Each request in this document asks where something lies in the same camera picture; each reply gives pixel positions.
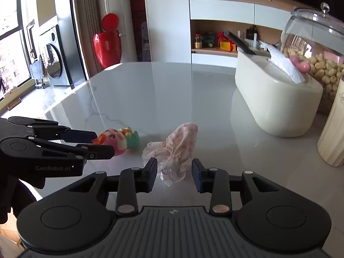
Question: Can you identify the white oval tissue box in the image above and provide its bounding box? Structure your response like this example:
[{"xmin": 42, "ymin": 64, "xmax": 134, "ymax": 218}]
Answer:
[{"xmin": 234, "ymin": 49, "xmax": 324, "ymax": 137}]

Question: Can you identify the glass jar of peanuts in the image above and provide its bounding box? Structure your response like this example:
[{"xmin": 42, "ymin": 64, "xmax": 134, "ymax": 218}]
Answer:
[{"xmin": 280, "ymin": 2, "xmax": 344, "ymax": 115}]

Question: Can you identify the white tissue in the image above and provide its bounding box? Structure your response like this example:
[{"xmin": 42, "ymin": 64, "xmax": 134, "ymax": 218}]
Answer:
[{"xmin": 266, "ymin": 44, "xmax": 306, "ymax": 84}]

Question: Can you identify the black paper bag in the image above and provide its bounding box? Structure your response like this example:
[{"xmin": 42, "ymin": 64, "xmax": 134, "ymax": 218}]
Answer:
[{"xmin": 246, "ymin": 25, "xmax": 260, "ymax": 47}]

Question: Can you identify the pink cartoon figure toy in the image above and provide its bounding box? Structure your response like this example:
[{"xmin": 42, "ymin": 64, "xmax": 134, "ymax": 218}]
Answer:
[{"xmin": 93, "ymin": 126, "xmax": 140, "ymax": 156}]

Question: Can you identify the patterned skateboard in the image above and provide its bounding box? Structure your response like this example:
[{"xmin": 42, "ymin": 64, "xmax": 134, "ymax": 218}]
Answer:
[{"xmin": 141, "ymin": 21, "xmax": 151, "ymax": 62}]

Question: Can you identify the red pedal bin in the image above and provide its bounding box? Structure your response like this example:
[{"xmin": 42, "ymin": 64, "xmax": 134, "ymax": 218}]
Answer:
[{"xmin": 92, "ymin": 13, "xmax": 123, "ymax": 69}]

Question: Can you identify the front-loading washing machine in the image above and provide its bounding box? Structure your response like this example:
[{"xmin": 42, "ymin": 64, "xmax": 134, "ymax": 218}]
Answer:
[{"xmin": 38, "ymin": 24, "xmax": 74, "ymax": 87}]

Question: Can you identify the green toy tractor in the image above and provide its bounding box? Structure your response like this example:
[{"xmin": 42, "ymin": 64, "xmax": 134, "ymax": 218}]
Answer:
[{"xmin": 203, "ymin": 32, "xmax": 218, "ymax": 48}]

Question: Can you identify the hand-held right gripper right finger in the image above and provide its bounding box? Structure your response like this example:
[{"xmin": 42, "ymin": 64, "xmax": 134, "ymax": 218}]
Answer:
[{"xmin": 192, "ymin": 158, "xmax": 281, "ymax": 216}]

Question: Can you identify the cream ribbed cup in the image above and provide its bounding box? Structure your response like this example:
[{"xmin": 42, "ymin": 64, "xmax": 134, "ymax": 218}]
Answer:
[{"xmin": 317, "ymin": 77, "xmax": 344, "ymax": 167}]

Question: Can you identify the white and wood shelf unit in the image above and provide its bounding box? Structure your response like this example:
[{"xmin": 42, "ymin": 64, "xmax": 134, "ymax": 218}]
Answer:
[{"xmin": 187, "ymin": 0, "xmax": 299, "ymax": 68}]

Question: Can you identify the small laundry stand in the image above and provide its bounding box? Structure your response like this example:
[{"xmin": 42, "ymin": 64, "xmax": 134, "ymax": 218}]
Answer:
[{"xmin": 29, "ymin": 60, "xmax": 45, "ymax": 89}]

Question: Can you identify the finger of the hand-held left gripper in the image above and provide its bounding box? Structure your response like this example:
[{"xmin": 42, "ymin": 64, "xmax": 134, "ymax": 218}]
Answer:
[
  {"xmin": 8, "ymin": 116, "xmax": 98, "ymax": 143},
  {"xmin": 0, "ymin": 137, "xmax": 115, "ymax": 162}
]

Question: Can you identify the black remote control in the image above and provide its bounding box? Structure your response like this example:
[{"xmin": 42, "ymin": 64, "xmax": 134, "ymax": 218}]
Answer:
[{"xmin": 223, "ymin": 30, "xmax": 257, "ymax": 56}]

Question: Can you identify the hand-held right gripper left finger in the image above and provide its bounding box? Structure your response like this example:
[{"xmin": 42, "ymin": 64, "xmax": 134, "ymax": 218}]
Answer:
[{"xmin": 67, "ymin": 157, "xmax": 158, "ymax": 217}]

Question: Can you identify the pink rounded object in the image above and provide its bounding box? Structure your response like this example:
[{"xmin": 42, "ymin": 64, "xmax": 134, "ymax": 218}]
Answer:
[{"xmin": 289, "ymin": 56, "xmax": 312, "ymax": 74}]

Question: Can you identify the person's left forearm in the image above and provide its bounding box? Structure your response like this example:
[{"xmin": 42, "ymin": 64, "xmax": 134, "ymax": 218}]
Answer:
[{"xmin": 0, "ymin": 177, "xmax": 46, "ymax": 225}]

